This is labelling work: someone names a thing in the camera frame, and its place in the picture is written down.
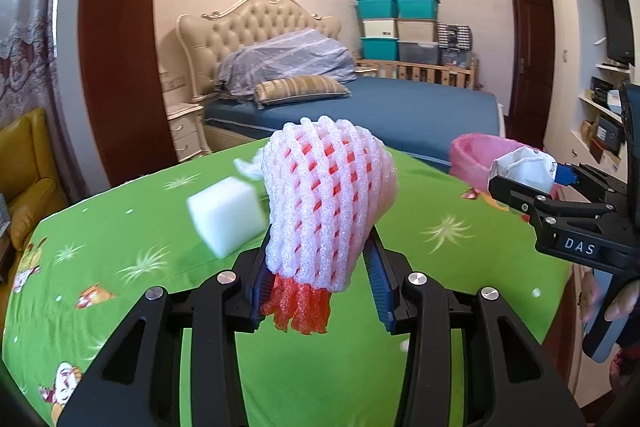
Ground white plastic bag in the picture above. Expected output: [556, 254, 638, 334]
[488, 146, 558, 194]

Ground white foam block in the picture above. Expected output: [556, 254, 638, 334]
[186, 176, 268, 259]

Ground pink foam net orange end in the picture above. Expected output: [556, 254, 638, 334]
[260, 116, 398, 335]

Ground white tissue paper wad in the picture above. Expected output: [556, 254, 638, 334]
[233, 147, 264, 181]

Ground person's right hand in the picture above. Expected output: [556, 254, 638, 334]
[578, 270, 639, 343]

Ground dark wooden door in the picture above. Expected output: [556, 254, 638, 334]
[506, 0, 555, 148]

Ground bed with blue sheet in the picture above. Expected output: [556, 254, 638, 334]
[204, 77, 502, 171]

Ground green cartoon tablecloth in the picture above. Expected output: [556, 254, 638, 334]
[2, 143, 570, 426]

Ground checkered bag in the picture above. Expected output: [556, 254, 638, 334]
[438, 23, 473, 51]

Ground stacked storage bins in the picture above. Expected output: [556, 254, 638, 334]
[356, 0, 440, 65]

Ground yellow leather armchair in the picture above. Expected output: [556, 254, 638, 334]
[0, 108, 68, 253]

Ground striped brown pillow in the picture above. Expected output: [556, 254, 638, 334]
[254, 75, 350, 106]

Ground grey-purple folded duvet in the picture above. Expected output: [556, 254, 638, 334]
[217, 28, 357, 100]

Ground white nightstand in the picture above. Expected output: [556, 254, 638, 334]
[166, 102, 210, 162]

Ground dark red wooden panel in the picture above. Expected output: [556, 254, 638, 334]
[78, 0, 177, 186]

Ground lace patterned curtain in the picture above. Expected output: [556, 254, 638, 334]
[1, 0, 61, 129]

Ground beige tufted headboard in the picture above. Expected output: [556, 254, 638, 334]
[176, 0, 342, 103]

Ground wooden crib rail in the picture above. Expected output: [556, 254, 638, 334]
[356, 58, 480, 90]

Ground white wall shelf unit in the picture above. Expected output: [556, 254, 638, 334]
[544, 0, 639, 181]

